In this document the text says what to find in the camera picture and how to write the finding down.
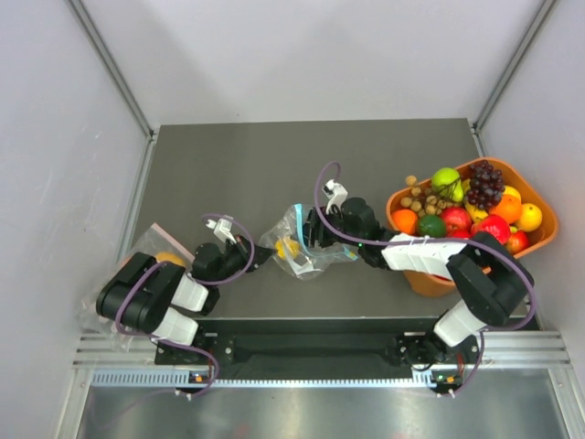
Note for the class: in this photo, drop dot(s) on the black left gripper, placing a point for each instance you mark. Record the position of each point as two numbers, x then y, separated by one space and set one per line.
260 255

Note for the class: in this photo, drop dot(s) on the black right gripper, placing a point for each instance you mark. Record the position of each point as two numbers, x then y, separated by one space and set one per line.
315 229

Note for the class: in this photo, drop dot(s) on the clear zip bag blue seal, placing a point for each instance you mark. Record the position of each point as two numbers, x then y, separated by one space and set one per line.
312 261

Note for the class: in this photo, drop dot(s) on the fake yellow lemon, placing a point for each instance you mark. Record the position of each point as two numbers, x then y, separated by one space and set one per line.
530 219
287 248

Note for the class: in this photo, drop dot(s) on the fake green pear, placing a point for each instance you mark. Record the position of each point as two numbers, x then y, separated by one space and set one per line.
446 179

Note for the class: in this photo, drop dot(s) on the fake dark grapes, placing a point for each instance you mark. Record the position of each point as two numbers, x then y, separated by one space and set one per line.
486 186

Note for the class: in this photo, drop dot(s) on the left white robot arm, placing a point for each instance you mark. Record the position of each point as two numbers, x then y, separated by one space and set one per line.
147 292

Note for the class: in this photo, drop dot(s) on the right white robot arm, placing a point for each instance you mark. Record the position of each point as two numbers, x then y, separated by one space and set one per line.
491 282

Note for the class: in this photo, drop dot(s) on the fake yellow fruit pink bag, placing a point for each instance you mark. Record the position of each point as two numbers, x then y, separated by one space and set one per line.
170 257

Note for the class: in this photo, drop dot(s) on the clear zip bag pink seal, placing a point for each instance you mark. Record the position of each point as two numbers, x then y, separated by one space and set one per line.
140 256

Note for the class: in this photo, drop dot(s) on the fake orange left in bin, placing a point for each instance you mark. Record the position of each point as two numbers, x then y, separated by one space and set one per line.
405 220

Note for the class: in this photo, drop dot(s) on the fake brown longan bunch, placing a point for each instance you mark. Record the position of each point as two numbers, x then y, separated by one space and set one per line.
424 200

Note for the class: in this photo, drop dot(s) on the fake green lime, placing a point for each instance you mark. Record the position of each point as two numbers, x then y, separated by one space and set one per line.
432 226

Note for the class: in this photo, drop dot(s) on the fake red apple top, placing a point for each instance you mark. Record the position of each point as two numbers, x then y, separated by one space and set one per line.
456 218

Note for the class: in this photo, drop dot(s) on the fake big red apple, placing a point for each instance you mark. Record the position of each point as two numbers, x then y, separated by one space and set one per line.
459 234

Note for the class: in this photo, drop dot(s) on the fake large orange in bin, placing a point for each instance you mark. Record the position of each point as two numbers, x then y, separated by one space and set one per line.
509 209

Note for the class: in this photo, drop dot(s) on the fake small red peach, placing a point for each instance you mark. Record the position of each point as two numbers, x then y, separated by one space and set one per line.
517 242

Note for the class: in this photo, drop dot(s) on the fake yellow lemon in bin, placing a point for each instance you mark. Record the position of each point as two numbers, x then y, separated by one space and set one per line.
530 219

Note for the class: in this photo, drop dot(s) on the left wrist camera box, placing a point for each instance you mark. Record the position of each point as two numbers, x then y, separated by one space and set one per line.
221 229

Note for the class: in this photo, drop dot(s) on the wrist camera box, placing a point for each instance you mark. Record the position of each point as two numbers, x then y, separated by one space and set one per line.
221 229
336 195

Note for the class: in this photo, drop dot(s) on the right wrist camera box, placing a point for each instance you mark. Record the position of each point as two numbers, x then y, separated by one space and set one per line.
336 195

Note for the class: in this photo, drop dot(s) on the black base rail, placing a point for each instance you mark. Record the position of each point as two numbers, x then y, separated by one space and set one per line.
349 348

